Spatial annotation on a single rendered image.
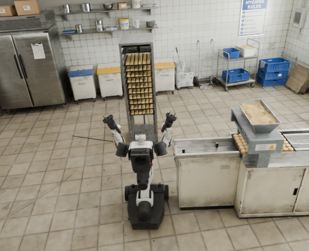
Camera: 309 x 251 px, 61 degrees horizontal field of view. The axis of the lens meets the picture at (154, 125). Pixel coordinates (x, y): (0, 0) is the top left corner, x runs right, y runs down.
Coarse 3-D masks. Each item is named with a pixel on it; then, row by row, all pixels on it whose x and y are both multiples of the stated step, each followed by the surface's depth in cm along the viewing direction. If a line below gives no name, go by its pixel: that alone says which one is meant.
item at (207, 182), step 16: (176, 144) 316; (192, 144) 315; (208, 144) 313; (224, 144) 311; (192, 160) 291; (208, 160) 291; (224, 160) 291; (192, 176) 303; (208, 176) 303; (224, 176) 303; (192, 192) 315; (208, 192) 316; (224, 192) 316; (192, 208) 334; (208, 208) 334; (224, 208) 334
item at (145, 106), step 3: (132, 105) 428; (135, 105) 428; (138, 105) 429; (141, 105) 431; (144, 105) 426; (147, 105) 425; (150, 105) 425; (153, 105) 429; (129, 108) 424; (132, 108) 419; (135, 108) 419; (138, 108) 419; (141, 108) 421; (144, 108) 419; (147, 108) 419; (150, 108) 419
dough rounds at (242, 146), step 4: (280, 132) 312; (236, 136) 311; (240, 136) 311; (236, 140) 303; (240, 140) 302; (244, 140) 302; (284, 140) 299; (240, 144) 296; (244, 144) 295; (284, 144) 291; (288, 144) 291; (240, 148) 290; (244, 148) 292; (284, 148) 285; (288, 148) 285; (292, 148) 284; (244, 152) 285
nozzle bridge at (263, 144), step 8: (232, 112) 315; (240, 112) 307; (232, 120) 320; (240, 120) 291; (248, 128) 275; (248, 136) 262; (256, 136) 262; (264, 136) 261; (272, 136) 260; (280, 136) 260; (248, 144) 262; (256, 144) 258; (264, 144) 258; (272, 144) 258; (280, 144) 258; (248, 152) 263; (256, 152) 262; (264, 152) 263; (272, 152) 263; (280, 152) 263; (256, 160) 271; (264, 160) 268
